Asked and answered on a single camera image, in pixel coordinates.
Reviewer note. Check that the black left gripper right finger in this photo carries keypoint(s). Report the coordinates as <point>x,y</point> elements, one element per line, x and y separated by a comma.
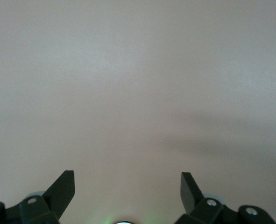
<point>191,198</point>

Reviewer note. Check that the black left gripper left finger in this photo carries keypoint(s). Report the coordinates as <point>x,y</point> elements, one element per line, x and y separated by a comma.
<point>58,196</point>

